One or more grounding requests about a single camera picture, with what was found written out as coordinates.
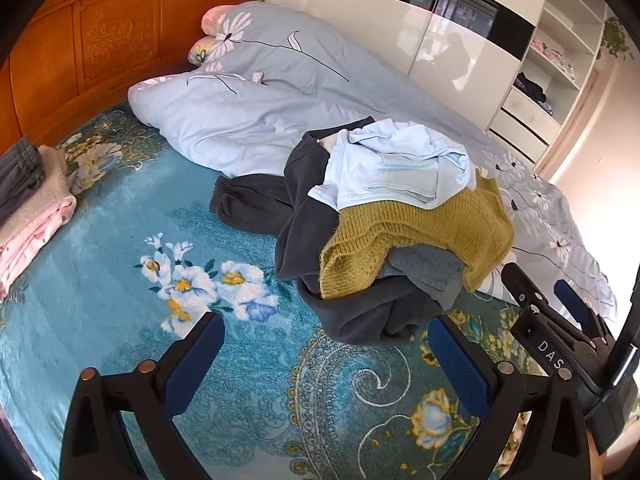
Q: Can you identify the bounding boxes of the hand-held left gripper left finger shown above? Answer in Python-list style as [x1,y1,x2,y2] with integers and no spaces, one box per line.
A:
[59,311,226,480]

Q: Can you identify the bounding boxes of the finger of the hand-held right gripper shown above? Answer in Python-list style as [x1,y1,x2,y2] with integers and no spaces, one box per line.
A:
[554,280,613,346]
[501,261,576,378]

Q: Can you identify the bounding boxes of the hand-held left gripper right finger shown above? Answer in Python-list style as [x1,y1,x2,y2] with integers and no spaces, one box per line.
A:
[427,314,593,480]

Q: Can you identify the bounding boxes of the light blue shirt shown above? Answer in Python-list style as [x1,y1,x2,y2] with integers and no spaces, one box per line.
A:
[307,119,477,212]

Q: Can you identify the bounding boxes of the dark clothes pile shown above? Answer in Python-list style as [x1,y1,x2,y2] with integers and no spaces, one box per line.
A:
[514,72,555,115]

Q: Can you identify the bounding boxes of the pink clothes pile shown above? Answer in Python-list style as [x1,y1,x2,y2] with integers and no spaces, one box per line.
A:
[530,37,577,82]

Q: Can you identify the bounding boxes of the grey cloth garment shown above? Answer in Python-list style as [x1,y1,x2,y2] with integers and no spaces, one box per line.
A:
[377,245,466,311]

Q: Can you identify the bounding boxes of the mustard knitted sweater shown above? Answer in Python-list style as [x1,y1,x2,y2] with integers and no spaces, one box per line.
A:
[319,175,516,301]

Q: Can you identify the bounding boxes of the teal floral blanket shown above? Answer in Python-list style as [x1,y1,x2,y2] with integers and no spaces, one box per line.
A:
[0,100,551,480]

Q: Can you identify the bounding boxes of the charcoal fleece garment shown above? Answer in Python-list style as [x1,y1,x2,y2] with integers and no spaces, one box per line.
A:
[275,116,438,347]

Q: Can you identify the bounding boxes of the dark grey sweatpants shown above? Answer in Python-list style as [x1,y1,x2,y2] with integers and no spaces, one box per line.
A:
[210,174,311,237]

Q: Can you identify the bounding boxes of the folded pink garment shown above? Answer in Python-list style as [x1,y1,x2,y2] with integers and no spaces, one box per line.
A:
[0,195,79,302]

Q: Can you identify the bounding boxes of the folded beige sweater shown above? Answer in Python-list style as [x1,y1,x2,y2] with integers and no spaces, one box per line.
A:
[0,145,76,243]

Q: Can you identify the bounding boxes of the folded grey pants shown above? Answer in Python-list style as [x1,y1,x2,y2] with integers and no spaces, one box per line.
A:
[0,137,47,222]

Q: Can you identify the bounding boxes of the blue-grey floral duvet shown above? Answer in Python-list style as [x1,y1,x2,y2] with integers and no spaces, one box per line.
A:
[127,1,618,318]

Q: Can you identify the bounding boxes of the pink floral pillow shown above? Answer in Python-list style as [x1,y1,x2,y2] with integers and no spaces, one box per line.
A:
[201,5,232,37]
[189,36,222,67]

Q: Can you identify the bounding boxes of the glossy white wardrobe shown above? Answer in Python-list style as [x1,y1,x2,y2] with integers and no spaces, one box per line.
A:
[263,0,556,135]

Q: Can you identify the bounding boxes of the wooden carved headboard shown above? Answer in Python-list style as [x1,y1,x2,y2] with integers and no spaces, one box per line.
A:
[0,0,261,157]

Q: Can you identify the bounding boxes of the wooden door frame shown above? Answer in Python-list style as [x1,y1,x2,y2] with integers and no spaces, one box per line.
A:
[534,62,617,183]

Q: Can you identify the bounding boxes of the green flower wall sticker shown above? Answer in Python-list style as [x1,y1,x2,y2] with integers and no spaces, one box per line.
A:
[599,16,632,59]

